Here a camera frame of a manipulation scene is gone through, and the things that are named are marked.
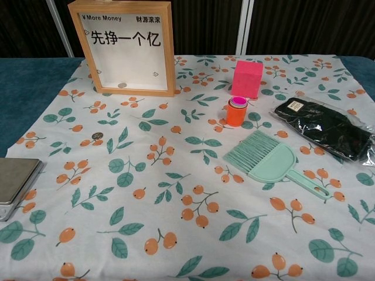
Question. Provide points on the silver coin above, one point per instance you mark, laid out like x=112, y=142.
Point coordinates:
x=122, y=85
x=96, y=136

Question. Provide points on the mint green hand brush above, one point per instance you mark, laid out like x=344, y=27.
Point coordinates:
x=269, y=164

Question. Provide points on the floral print tablecloth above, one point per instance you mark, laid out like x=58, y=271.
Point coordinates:
x=175, y=164

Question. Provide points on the orange nesting cup stack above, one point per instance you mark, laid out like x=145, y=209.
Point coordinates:
x=235, y=115

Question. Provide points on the pink foam cube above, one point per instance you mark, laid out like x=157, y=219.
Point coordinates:
x=246, y=80

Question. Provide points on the black garment in plastic bag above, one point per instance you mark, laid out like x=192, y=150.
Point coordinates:
x=322, y=128

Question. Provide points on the teal padded table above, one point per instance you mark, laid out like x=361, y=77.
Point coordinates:
x=29, y=87

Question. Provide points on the silver digital scale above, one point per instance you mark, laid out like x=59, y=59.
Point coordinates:
x=14, y=178

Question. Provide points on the wooden frame money box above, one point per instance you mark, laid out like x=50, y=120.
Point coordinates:
x=129, y=64

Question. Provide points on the white partition frame post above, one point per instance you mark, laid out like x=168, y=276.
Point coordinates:
x=244, y=26
x=60, y=29

